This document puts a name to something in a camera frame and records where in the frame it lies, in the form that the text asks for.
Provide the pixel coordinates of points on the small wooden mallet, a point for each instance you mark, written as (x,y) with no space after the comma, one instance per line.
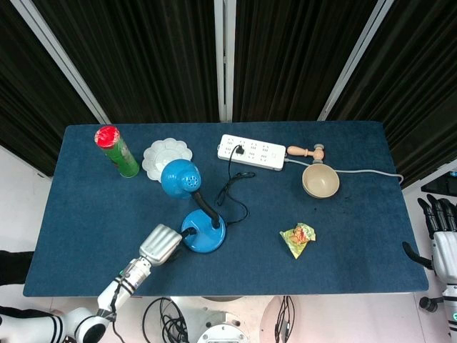
(298,150)

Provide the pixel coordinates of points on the beige bowl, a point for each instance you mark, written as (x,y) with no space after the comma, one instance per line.
(321,182)

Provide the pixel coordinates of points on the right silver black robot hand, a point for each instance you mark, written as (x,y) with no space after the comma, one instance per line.
(446,250)

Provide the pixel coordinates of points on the black pleated curtain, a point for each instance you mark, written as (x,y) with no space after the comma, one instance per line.
(143,53)
(421,71)
(285,53)
(21,89)

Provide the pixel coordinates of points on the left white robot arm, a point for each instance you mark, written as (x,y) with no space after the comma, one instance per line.
(132,277)

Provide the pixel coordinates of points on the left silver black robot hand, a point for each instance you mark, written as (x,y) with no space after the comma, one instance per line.
(160,244)

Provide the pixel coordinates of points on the silver aluminium frame post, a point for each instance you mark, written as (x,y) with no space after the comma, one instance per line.
(225,53)
(53,46)
(357,50)

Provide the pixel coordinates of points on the crumpled yellow snack wrapper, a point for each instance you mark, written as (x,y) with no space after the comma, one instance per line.
(298,237)

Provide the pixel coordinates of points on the white power strip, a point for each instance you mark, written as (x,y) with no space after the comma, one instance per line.
(264,157)

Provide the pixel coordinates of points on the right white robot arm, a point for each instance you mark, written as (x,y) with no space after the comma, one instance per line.
(450,307)

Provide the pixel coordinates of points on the blue felt table mat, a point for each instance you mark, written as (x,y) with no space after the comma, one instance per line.
(107,214)

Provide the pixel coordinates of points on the blue gooseneck desk lamp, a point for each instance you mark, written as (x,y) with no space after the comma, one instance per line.
(207,236)

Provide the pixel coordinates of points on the green chip can red lid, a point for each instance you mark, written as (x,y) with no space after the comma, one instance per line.
(121,157)

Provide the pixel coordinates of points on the white grey robot base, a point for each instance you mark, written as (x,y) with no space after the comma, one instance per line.
(221,321)

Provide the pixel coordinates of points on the white flower-shaped paint palette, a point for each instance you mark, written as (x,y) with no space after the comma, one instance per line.
(160,155)

